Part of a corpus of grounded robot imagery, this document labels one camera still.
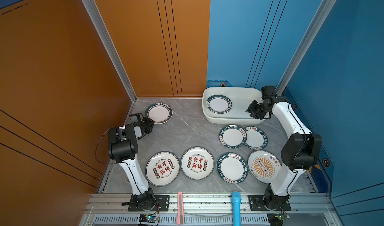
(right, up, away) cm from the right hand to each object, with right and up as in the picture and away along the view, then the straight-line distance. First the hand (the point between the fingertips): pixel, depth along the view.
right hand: (246, 111), depth 90 cm
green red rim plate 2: (-13, +5, +23) cm, 27 cm away
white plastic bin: (+5, +11, +26) cm, 28 cm away
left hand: (-59, -5, +14) cm, 61 cm away
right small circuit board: (+9, -50, -21) cm, 55 cm away
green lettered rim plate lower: (-10, -33, -5) cm, 34 cm away
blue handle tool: (-11, -44, -19) cm, 49 cm away
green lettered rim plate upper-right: (+9, -17, +6) cm, 21 cm away
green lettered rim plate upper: (-6, -17, +7) cm, 19 cm away
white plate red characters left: (-50, -33, -5) cm, 60 cm away
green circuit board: (-53, -51, -20) cm, 76 cm away
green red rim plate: (-58, -1, +19) cm, 61 cm away
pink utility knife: (-38, -49, -21) cm, 65 cm away
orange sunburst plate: (+8, -31, -5) cm, 33 cm away
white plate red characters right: (-30, -30, -3) cm, 43 cm away
